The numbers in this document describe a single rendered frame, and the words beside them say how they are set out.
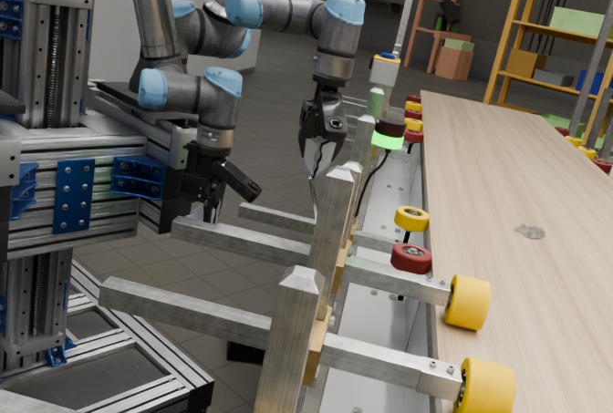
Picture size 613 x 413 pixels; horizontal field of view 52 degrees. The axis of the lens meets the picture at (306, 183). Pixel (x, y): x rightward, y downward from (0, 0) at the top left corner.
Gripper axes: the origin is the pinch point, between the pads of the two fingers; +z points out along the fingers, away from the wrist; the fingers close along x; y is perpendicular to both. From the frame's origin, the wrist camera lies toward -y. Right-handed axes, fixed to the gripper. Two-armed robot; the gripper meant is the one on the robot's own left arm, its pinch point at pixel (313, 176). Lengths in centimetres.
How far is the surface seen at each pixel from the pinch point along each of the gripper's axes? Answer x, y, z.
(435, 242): -29.2, -1.2, 10.8
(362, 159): -8.7, -2.0, -5.5
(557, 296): -46, -22, 11
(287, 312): 18, -72, -10
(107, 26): 85, 422, 29
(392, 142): -13.0, -4.6, -10.3
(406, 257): -18.6, -12.0, 10.3
